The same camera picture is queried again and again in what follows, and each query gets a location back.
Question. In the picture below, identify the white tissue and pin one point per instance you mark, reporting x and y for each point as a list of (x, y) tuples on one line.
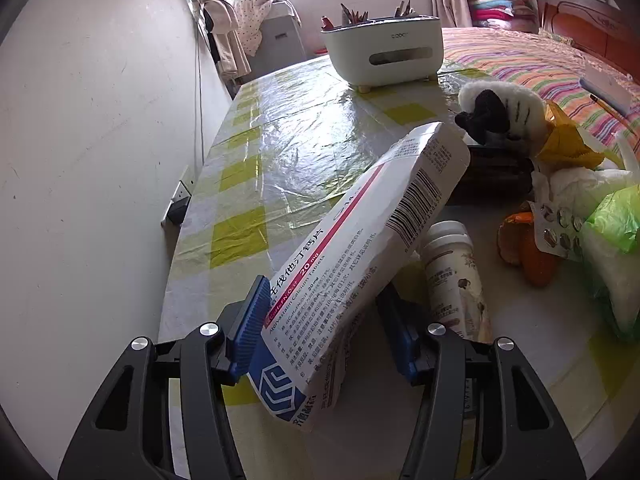
[(575, 185)]

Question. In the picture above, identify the yellow snack wrapper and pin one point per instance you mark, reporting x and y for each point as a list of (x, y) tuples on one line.
[(570, 145)]

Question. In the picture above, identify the bunch of pencils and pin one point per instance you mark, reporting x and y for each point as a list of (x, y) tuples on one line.
[(352, 16)]

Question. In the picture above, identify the white wall socket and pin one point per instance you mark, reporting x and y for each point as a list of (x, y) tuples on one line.
[(182, 184)]

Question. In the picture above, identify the white medicine box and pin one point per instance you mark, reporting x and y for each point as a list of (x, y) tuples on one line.
[(350, 260)]

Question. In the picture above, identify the dark brown container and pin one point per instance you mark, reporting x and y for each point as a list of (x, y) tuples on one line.
[(490, 175)]

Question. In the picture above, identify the light blue open case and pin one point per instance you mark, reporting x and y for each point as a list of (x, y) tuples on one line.
[(607, 85)]

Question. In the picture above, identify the wooden headboard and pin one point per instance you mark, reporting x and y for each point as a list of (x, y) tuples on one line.
[(590, 30)]

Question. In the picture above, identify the striped bedspread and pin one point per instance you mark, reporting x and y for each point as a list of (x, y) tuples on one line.
[(525, 55)]

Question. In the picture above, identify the grey standing air conditioner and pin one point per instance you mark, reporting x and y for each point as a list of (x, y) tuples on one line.
[(280, 45)]

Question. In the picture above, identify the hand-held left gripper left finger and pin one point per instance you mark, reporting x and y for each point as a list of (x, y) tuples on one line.
[(250, 325)]

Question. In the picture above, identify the white and black plush toy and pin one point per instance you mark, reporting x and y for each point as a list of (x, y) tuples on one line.
[(520, 105)]

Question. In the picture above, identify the beige garment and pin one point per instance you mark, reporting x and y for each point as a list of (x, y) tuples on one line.
[(227, 40)]

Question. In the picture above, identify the yellow checked tablecloth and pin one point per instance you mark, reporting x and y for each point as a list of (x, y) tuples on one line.
[(280, 125)]

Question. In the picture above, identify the white plastic bag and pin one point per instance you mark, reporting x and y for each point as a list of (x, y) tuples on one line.
[(629, 152)]

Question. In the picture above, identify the white pill bottle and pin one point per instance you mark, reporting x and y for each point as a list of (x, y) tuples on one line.
[(450, 280)]

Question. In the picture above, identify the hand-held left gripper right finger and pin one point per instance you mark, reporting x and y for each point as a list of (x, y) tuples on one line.
[(402, 335)]

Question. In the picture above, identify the yellow pencil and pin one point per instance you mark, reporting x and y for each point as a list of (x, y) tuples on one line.
[(607, 107)]

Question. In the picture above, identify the silver blister pack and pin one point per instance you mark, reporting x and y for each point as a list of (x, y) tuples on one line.
[(555, 235)]

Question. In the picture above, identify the white dotted cloth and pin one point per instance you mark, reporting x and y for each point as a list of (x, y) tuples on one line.
[(252, 20)]

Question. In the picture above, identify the white desk organizer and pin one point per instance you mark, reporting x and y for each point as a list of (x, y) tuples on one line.
[(350, 55)]

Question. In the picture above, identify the black plug adapter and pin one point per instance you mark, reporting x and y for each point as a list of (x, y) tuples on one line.
[(177, 210)]

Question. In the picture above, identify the orange peel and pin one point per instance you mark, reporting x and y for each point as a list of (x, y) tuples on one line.
[(535, 260)]

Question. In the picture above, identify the green plastic bag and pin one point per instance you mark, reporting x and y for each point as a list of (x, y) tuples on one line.
[(610, 220)]

